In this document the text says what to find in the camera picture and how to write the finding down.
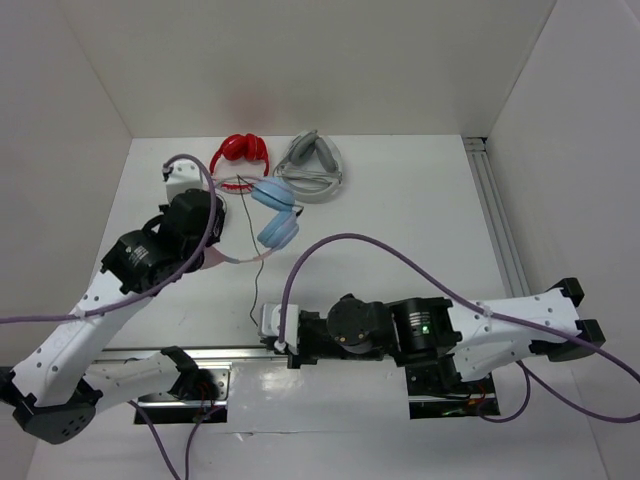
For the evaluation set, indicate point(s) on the grey white headphones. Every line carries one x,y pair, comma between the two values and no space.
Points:
312,167

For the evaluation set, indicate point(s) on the aluminium side rail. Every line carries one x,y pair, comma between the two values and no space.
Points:
502,239

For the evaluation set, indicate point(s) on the red headphones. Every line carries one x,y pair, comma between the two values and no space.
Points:
248,147

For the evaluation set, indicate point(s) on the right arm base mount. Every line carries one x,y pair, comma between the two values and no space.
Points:
429,398

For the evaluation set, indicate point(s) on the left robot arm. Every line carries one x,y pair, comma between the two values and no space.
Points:
57,391

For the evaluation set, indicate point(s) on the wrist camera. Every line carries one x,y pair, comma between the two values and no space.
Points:
180,177
275,325

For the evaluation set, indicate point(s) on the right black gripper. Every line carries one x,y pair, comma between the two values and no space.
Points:
293,359

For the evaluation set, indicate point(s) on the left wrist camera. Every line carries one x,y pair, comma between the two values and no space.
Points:
180,177

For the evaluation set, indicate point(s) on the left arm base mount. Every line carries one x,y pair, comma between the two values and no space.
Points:
205,400

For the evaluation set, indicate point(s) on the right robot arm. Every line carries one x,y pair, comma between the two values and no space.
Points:
463,345

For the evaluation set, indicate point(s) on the aluminium front rail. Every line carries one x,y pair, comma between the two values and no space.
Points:
229,354

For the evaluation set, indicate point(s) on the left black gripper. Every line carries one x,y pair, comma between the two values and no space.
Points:
212,239

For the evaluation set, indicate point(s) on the pink blue cat-ear headphones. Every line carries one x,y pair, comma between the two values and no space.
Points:
275,194

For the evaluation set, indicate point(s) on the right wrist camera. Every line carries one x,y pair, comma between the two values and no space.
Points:
275,325

